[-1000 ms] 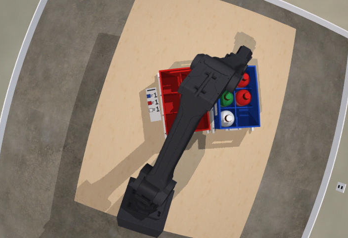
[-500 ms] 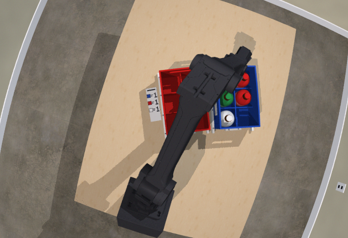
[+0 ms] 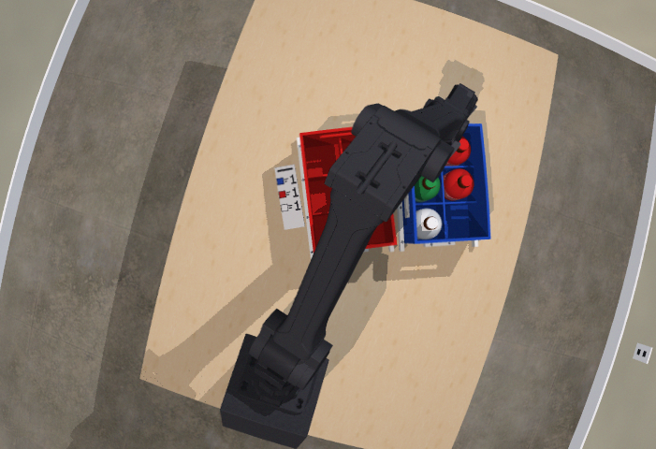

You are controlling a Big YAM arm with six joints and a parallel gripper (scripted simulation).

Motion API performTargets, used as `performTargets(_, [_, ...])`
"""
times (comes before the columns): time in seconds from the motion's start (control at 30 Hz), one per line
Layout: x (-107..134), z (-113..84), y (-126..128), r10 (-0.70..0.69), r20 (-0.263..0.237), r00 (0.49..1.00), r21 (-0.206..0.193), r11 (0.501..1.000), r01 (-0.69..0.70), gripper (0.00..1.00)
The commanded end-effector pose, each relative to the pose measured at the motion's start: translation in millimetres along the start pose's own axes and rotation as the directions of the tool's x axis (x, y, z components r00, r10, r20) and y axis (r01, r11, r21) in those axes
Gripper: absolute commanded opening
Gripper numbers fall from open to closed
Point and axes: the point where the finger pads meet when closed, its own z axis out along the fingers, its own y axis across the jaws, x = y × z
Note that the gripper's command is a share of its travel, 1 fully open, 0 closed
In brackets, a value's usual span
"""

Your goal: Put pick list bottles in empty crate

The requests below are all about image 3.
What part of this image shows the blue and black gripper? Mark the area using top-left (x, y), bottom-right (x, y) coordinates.
top-left (450, 141), bottom-right (460, 157)

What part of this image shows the red crate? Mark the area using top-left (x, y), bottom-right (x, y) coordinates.
top-left (299, 127), bottom-right (397, 251)

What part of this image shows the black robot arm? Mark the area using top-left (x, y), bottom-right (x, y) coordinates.
top-left (238, 83), bottom-right (478, 414)

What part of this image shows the red bottle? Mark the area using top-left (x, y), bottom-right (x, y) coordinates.
top-left (444, 168), bottom-right (474, 201)
top-left (446, 137), bottom-right (471, 167)

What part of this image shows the white paper pick list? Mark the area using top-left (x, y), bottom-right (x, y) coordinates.
top-left (274, 165), bottom-right (305, 230)

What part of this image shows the blue plastic crate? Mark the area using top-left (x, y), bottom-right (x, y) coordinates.
top-left (402, 123), bottom-right (490, 244)

